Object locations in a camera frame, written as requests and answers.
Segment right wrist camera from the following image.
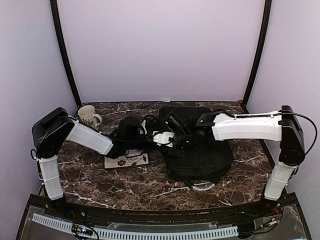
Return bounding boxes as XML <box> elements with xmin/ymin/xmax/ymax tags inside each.
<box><xmin>163</xmin><ymin>112</ymin><xmax>181</xmax><ymax>133</ymax></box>

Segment square floral ceramic plate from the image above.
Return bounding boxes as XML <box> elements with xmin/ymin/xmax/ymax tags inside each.
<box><xmin>103</xmin><ymin>149</ymin><xmax>149</xmax><ymax>170</ymax></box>

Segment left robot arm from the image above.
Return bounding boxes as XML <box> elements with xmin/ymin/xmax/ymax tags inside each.
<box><xmin>30</xmin><ymin>107</ymin><xmax>154</xmax><ymax>218</ymax></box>

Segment right black frame post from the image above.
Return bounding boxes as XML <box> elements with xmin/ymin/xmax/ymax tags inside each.
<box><xmin>242</xmin><ymin>0</ymin><xmax>272</xmax><ymax>107</ymax></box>

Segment white slotted cable duct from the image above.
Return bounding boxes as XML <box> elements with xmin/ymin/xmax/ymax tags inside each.
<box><xmin>31</xmin><ymin>213</ymin><xmax>239</xmax><ymax>240</ymax></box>

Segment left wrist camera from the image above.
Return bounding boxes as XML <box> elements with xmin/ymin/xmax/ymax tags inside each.
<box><xmin>117</xmin><ymin>116</ymin><xmax>140</xmax><ymax>140</ymax></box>

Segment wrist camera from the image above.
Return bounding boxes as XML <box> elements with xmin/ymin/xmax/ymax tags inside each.
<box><xmin>117</xmin><ymin>116</ymin><xmax>140</xmax><ymax>140</ymax></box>
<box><xmin>163</xmin><ymin>112</ymin><xmax>181</xmax><ymax>133</ymax></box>

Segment black front table rail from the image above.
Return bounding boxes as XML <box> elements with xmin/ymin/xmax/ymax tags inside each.
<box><xmin>29</xmin><ymin>186</ymin><xmax>298</xmax><ymax>227</ymax></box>

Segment cream mug with plant print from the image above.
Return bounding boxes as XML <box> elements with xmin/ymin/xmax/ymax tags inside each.
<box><xmin>77</xmin><ymin>105</ymin><xmax>103</xmax><ymax>131</ymax></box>

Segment clear plastic wrapped ring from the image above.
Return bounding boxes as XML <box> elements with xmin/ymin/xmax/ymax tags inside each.
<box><xmin>189</xmin><ymin>182</ymin><xmax>216</xmax><ymax>193</ymax></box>

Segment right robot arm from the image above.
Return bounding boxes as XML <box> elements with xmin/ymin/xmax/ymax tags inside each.
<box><xmin>163</xmin><ymin>105</ymin><xmax>313</xmax><ymax>217</ymax></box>

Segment left black frame post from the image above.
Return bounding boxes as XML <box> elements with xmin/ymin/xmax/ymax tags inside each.
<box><xmin>50</xmin><ymin>0</ymin><xmax>82</xmax><ymax>107</ymax></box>

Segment black student backpack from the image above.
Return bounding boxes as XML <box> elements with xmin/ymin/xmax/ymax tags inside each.
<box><xmin>159</xmin><ymin>106</ymin><xmax>234</xmax><ymax>185</ymax></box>

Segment black frame post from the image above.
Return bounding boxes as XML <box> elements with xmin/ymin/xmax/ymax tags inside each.
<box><xmin>242</xmin><ymin>0</ymin><xmax>272</xmax><ymax>107</ymax></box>
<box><xmin>50</xmin><ymin>0</ymin><xmax>82</xmax><ymax>107</ymax></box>

